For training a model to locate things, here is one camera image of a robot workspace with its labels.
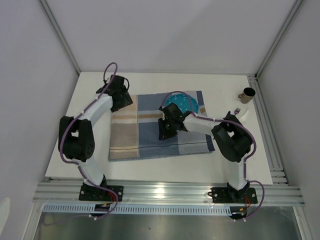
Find left aluminium frame post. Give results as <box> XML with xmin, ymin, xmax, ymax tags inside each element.
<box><xmin>37</xmin><ymin>0</ymin><xmax>81</xmax><ymax>76</ymax></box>

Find aluminium frame post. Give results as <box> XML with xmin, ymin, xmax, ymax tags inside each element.
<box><xmin>255</xmin><ymin>0</ymin><xmax>306</xmax><ymax>80</ymax></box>
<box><xmin>37</xmin><ymin>0</ymin><xmax>81</xmax><ymax>76</ymax></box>

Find brown mug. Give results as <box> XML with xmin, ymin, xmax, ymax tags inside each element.
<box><xmin>238</xmin><ymin>87</ymin><xmax>256</xmax><ymax>104</ymax></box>

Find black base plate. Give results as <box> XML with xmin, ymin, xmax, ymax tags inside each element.
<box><xmin>78</xmin><ymin>183</ymin><xmax>124</xmax><ymax>202</ymax></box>
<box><xmin>207</xmin><ymin>187</ymin><xmax>258</xmax><ymax>204</ymax></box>

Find teal dotted plate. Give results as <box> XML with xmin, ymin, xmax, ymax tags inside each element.
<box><xmin>163</xmin><ymin>93</ymin><xmax>200</xmax><ymax>114</ymax></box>

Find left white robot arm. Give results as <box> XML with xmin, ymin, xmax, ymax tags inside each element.
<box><xmin>58</xmin><ymin>74</ymin><xmax>133</xmax><ymax>201</ymax></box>

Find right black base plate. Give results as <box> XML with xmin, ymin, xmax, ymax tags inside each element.
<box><xmin>207</xmin><ymin>187</ymin><xmax>258</xmax><ymax>204</ymax></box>

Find purple teal fork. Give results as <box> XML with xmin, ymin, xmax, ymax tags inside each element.
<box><xmin>234</xmin><ymin>108</ymin><xmax>241</xmax><ymax>115</ymax></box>

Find white slotted cable duct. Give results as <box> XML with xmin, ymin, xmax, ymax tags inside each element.
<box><xmin>42</xmin><ymin>203</ymin><xmax>232</xmax><ymax>216</ymax></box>

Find right aluminium frame post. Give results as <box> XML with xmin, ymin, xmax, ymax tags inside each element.
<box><xmin>255</xmin><ymin>0</ymin><xmax>306</xmax><ymax>80</ymax></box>

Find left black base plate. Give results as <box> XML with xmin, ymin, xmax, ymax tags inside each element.
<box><xmin>78</xmin><ymin>183</ymin><xmax>124</xmax><ymax>202</ymax></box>

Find white ceramic spoon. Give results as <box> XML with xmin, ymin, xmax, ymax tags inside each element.
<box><xmin>238</xmin><ymin>108</ymin><xmax>250</xmax><ymax>125</ymax></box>

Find aluminium mounting rail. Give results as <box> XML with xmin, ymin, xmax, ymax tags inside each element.
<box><xmin>32</xmin><ymin>178</ymin><xmax>305</xmax><ymax>207</ymax></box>

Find blue beige checked cloth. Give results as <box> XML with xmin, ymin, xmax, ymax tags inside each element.
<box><xmin>109</xmin><ymin>90</ymin><xmax>215</xmax><ymax>162</ymax></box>

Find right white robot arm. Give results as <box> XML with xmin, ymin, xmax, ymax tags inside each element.
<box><xmin>158</xmin><ymin>103</ymin><xmax>257</xmax><ymax>202</ymax></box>

